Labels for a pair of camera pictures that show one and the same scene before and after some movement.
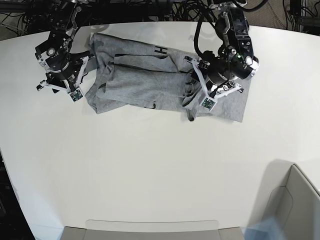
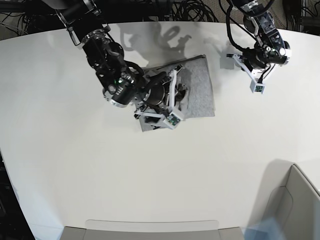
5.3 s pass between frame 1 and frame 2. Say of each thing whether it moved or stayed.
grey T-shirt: moved
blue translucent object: stayed
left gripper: moved
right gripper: moved
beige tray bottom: stayed
